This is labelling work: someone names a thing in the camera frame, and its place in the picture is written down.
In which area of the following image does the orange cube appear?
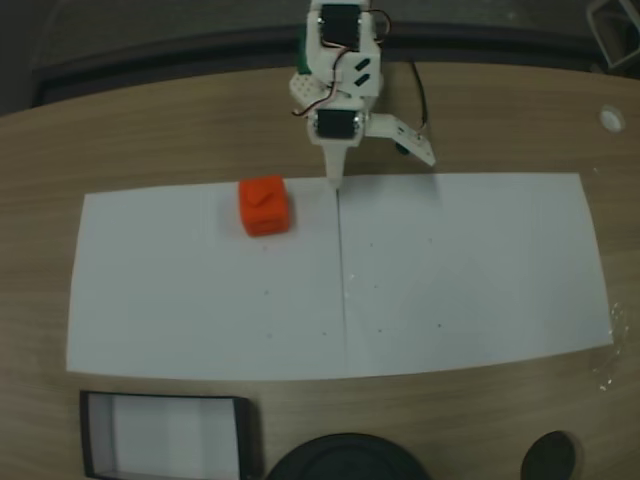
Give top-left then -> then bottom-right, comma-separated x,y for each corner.
237,174 -> 294,238

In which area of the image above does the dark brown open box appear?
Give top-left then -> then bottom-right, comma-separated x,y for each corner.
78,389 -> 253,480

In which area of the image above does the white paper sheet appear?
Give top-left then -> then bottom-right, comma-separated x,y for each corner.
335,172 -> 615,377
66,175 -> 347,382

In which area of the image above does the small white round cap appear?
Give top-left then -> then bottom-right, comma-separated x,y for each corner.
598,104 -> 626,134

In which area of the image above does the black round-base stand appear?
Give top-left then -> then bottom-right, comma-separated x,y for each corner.
264,432 -> 432,480

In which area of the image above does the dark round table hole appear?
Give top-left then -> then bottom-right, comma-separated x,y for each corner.
520,429 -> 586,480

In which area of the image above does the white perforated base plate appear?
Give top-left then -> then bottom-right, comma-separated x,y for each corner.
288,72 -> 326,116

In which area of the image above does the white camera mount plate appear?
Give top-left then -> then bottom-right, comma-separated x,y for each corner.
367,112 -> 437,167

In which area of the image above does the black camera cable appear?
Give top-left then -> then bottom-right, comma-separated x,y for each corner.
410,60 -> 429,139

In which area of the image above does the grey metal chair frame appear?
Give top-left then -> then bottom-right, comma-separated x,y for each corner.
585,0 -> 640,71

